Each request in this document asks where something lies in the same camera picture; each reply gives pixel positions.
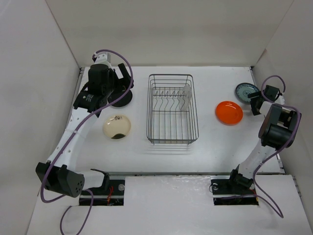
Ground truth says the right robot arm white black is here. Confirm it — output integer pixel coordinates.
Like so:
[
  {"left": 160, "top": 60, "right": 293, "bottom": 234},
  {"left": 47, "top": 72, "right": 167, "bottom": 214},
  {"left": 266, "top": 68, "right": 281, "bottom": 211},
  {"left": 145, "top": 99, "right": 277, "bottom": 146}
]
[{"left": 226, "top": 85, "right": 301, "bottom": 193}]

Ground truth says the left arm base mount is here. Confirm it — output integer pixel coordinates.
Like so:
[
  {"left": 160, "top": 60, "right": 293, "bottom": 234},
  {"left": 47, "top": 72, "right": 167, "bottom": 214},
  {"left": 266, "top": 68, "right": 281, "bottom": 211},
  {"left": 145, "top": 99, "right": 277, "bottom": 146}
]
[{"left": 90, "top": 176, "right": 125, "bottom": 206}]

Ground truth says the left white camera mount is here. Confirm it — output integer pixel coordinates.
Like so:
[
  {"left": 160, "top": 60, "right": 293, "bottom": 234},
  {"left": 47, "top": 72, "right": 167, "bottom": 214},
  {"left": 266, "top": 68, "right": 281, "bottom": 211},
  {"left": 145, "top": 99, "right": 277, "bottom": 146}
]
[{"left": 92, "top": 52, "right": 112, "bottom": 68}]

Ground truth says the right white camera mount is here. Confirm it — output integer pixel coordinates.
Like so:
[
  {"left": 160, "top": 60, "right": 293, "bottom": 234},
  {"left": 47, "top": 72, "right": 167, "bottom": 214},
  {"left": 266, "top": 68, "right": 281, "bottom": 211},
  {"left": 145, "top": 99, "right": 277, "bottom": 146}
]
[{"left": 274, "top": 94, "right": 285, "bottom": 105}]

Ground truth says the cream plate with flower pattern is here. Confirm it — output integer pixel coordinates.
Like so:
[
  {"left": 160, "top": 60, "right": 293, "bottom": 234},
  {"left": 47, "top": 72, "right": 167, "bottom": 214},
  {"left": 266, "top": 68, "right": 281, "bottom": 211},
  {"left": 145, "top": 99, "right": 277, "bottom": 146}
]
[{"left": 103, "top": 114, "right": 132, "bottom": 140}]

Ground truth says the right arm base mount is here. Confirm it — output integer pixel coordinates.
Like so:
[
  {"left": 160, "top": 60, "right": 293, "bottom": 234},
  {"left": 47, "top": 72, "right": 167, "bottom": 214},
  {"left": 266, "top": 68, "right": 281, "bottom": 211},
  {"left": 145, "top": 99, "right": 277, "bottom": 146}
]
[{"left": 209, "top": 178, "right": 259, "bottom": 206}]

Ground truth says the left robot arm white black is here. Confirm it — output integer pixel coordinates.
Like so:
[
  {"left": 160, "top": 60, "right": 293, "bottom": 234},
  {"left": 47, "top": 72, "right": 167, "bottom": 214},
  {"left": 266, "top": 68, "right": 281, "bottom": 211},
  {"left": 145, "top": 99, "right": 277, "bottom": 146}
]
[{"left": 36, "top": 62, "right": 134, "bottom": 198}]

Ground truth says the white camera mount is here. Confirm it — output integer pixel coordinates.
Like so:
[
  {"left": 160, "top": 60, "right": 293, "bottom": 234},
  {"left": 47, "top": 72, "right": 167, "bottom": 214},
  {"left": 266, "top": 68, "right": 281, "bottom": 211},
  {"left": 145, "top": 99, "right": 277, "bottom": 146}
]
[
  {"left": 274, "top": 94, "right": 285, "bottom": 105},
  {"left": 92, "top": 52, "right": 112, "bottom": 68}
]

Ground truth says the black round plate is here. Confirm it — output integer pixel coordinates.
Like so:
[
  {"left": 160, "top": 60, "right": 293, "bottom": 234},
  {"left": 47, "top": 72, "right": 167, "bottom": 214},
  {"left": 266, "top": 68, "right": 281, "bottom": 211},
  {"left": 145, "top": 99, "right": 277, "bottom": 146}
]
[{"left": 107, "top": 89, "right": 133, "bottom": 108}]

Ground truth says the blue patterned ceramic plate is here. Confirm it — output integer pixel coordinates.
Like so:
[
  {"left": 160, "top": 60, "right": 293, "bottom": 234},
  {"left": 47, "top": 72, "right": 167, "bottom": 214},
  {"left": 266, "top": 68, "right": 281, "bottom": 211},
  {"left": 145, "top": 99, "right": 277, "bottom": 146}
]
[{"left": 235, "top": 83, "right": 259, "bottom": 104}]

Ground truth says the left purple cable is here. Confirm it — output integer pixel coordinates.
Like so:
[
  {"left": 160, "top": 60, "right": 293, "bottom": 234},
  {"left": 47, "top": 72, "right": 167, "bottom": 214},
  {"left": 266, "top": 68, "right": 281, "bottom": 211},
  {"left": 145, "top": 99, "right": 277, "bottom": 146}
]
[{"left": 40, "top": 49, "right": 134, "bottom": 235}]

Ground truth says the grey wire dish rack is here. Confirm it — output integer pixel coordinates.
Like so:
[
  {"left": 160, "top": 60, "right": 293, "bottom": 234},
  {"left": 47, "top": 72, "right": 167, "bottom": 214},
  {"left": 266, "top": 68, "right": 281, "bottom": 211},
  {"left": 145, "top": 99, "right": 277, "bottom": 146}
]
[{"left": 146, "top": 74, "right": 199, "bottom": 144}]

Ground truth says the clear glass plate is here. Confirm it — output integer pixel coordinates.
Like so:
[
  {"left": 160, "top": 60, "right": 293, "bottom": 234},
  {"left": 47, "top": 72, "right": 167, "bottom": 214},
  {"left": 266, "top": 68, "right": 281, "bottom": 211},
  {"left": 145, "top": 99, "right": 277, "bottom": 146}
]
[{"left": 179, "top": 85, "right": 192, "bottom": 112}]

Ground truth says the orange round plate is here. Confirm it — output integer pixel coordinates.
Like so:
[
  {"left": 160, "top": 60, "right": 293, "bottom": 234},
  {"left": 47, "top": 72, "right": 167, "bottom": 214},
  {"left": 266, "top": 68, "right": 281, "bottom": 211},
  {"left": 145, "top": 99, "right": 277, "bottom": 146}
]
[{"left": 215, "top": 101, "right": 244, "bottom": 125}]

